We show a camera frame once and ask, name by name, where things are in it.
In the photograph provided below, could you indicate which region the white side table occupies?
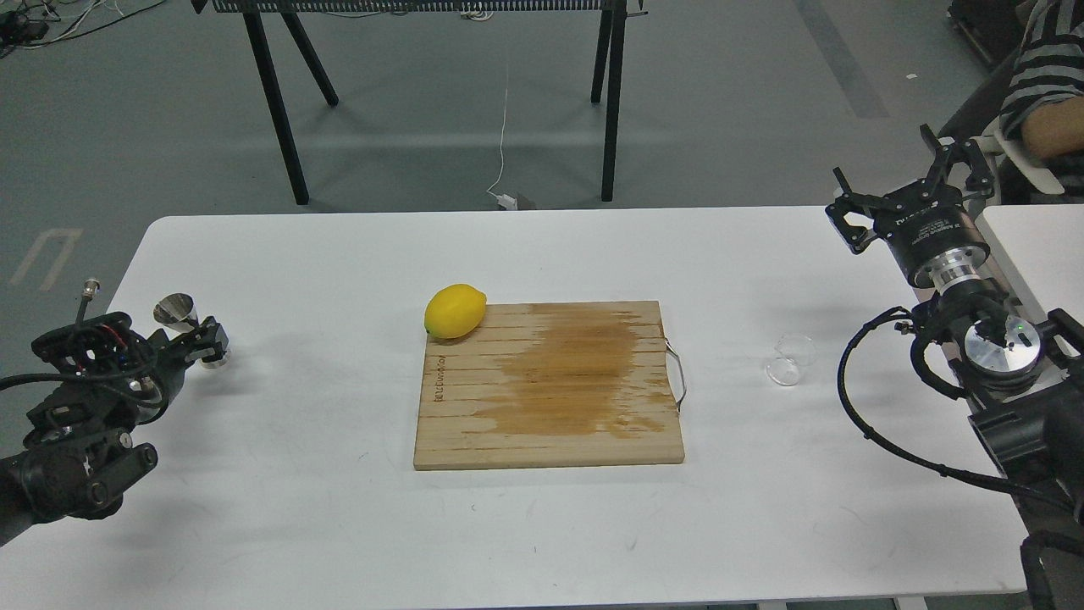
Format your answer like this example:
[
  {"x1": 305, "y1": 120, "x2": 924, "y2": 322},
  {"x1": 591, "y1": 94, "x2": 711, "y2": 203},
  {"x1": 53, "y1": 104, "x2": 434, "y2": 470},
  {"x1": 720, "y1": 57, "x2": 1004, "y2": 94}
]
[{"x1": 976, "y1": 204, "x2": 1083, "y2": 322}]

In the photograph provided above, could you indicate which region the person in striped shirt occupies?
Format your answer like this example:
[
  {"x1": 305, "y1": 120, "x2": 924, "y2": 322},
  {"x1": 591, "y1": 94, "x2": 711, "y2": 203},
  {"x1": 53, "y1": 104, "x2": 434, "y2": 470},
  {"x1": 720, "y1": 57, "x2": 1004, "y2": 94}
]
[{"x1": 1001, "y1": 1, "x2": 1083, "y2": 161}]

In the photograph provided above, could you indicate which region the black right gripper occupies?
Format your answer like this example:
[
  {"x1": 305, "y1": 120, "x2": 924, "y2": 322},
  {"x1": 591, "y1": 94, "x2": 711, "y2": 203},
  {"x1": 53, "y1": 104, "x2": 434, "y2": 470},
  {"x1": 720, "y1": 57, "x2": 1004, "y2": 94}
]
[{"x1": 825, "y1": 124, "x2": 996, "y2": 289}]

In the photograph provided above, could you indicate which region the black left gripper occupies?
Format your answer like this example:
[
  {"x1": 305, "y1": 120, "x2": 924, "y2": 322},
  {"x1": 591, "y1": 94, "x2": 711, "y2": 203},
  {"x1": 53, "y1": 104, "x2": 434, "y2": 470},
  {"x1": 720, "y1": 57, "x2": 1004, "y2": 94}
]
[{"x1": 24, "y1": 312, "x2": 230, "y2": 447}]

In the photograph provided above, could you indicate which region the steel double jigger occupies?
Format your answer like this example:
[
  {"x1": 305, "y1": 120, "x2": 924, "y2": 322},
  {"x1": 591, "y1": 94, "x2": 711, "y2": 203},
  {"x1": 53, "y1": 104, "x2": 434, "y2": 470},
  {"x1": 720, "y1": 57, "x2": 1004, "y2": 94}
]
[{"x1": 152, "y1": 293, "x2": 221, "y2": 369}]

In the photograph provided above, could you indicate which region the white cable with plug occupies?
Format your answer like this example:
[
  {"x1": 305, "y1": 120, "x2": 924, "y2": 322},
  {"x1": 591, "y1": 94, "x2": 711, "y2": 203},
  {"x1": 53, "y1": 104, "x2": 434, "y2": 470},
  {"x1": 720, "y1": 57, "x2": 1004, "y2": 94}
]
[{"x1": 486, "y1": 87, "x2": 519, "y2": 211}]

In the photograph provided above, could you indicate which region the clear glass measuring cup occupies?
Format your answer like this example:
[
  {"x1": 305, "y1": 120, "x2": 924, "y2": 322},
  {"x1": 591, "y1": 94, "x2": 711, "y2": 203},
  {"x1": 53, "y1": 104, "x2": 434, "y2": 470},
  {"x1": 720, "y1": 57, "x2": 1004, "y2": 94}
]
[{"x1": 764, "y1": 333, "x2": 817, "y2": 387}]

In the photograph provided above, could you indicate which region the wooden cutting board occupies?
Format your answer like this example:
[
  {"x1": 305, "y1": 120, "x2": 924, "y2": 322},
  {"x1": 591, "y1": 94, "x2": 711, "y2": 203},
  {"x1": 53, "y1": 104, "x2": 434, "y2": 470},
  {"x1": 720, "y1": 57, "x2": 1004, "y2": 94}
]
[{"x1": 413, "y1": 301, "x2": 685, "y2": 471}]

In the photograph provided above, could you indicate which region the yellow lemon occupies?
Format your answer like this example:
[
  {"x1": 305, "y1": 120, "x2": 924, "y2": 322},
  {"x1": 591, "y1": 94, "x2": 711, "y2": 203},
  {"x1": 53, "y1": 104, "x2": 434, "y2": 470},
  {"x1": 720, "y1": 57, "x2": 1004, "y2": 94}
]
[{"x1": 423, "y1": 283, "x2": 487, "y2": 340}]

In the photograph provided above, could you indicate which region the white office chair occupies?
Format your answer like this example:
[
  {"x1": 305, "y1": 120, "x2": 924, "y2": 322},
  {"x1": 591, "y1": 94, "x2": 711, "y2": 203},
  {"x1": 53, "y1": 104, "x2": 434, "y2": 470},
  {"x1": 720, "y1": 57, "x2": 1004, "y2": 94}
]
[{"x1": 935, "y1": 51, "x2": 1084, "y2": 205}]

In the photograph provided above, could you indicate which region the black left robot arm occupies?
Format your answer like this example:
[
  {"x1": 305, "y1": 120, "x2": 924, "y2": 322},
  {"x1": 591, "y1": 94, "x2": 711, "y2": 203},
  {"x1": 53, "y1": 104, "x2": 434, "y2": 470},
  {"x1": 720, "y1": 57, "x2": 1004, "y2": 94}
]
[{"x1": 1, "y1": 312, "x2": 229, "y2": 543}]

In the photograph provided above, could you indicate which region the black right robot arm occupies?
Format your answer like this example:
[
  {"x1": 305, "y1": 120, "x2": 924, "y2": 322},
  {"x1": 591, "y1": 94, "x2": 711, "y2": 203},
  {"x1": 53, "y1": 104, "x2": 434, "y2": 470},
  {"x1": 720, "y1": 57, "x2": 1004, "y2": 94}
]
[{"x1": 826, "y1": 125, "x2": 1083, "y2": 522}]

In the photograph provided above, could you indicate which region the black metal frame table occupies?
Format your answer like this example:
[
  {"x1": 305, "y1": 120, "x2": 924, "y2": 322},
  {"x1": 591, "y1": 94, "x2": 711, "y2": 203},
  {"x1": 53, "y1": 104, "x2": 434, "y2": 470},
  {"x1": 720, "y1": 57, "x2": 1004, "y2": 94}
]
[{"x1": 191, "y1": 0, "x2": 649, "y2": 206}]

